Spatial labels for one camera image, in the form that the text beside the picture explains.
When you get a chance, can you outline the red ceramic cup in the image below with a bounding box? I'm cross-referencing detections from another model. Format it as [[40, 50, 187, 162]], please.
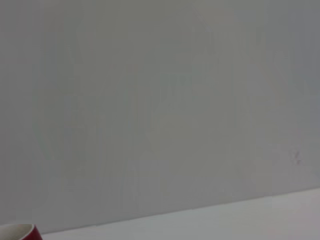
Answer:
[[0, 223, 43, 240]]

